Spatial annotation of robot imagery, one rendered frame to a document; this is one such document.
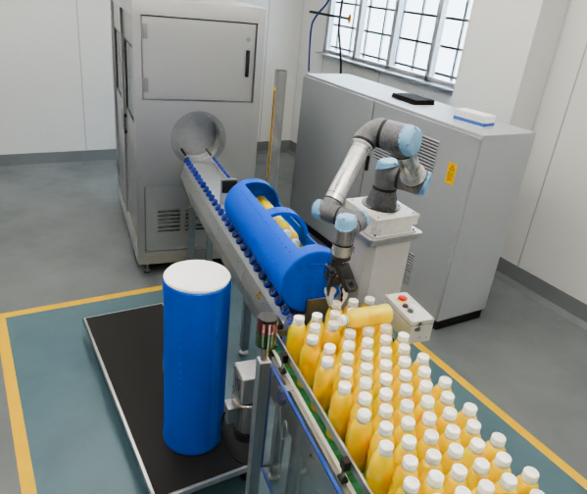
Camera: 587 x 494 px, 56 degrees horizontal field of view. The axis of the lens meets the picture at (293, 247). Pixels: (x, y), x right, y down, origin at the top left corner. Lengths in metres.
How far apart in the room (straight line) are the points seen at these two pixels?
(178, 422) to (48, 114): 4.86
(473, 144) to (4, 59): 4.91
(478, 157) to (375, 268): 1.29
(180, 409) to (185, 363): 0.26
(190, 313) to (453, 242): 2.12
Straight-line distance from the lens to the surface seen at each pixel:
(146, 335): 3.51
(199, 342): 2.34
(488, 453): 1.71
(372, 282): 2.69
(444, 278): 3.95
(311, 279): 2.21
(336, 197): 2.09
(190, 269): 2.37
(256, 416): 1.88
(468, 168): 3.68
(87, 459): 3.02
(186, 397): 2.53
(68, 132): 6.96
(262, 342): 1.68
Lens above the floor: 2.17
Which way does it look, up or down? 26 degrees down
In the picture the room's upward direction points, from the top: 6 degrees clockwise
